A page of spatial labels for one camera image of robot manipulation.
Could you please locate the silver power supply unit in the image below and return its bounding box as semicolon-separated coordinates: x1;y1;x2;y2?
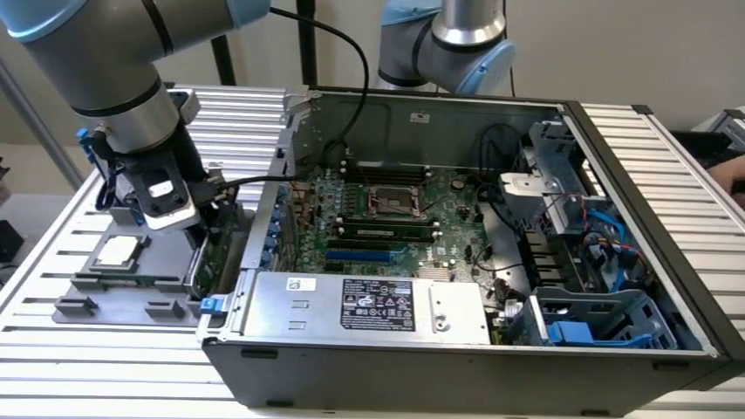
230;270;497;347

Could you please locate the green graphics card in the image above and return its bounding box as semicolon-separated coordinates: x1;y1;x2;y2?
183;191;247;303

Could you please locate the black open PC case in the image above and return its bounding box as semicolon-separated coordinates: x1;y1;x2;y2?
194;85;745;416

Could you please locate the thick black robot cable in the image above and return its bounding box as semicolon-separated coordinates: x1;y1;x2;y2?
218;5;371;194

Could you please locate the grey metal disk bay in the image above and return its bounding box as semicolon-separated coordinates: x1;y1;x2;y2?
498;120;613;237

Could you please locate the silver CPU chip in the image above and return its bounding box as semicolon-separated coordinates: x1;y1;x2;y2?
94;235;151;268

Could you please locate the black box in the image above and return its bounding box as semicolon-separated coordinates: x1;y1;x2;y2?
0;219;25;264

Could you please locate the green RAM stick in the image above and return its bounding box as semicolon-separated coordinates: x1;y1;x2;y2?
338;220;437;242

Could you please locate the black RAM slot bank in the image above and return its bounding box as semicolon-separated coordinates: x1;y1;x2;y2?
345;161;427;183

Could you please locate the black expansion slot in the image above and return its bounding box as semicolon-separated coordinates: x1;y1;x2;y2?
325;237;403;252

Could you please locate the blue expansion slot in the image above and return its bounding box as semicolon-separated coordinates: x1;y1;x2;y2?
323;248;391;264

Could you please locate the metal CPU socket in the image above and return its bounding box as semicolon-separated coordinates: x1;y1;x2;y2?
362;184;433;220

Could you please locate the blue plastic disk bay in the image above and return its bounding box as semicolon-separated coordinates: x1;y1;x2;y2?
525;285;683;351

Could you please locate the grey aluminium frame post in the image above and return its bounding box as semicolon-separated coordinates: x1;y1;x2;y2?
0;55;83;189

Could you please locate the black looped wire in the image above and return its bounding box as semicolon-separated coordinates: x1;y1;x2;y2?
478;122;526;176

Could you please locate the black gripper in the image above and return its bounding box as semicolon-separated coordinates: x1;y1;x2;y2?
170;125;234;224

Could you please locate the person's hand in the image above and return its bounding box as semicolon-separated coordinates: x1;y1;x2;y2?
705;158;745;194

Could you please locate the blue wrist cable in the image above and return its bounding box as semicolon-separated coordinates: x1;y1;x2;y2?
77;125;118;208

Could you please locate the black stand pole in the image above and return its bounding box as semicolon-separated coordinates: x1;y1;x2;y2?
209;33;237;86
294;0;318;86

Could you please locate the grey parts rack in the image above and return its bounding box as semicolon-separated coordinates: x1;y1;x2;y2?
50;203;258;325

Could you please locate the green motherboard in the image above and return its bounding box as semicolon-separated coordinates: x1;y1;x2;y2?
277;164;529;303

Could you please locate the red and black wire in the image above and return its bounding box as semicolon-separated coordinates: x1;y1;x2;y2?
546;192;591;222

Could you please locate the blue disk wire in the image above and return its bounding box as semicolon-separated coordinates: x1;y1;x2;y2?
583;208;646;294

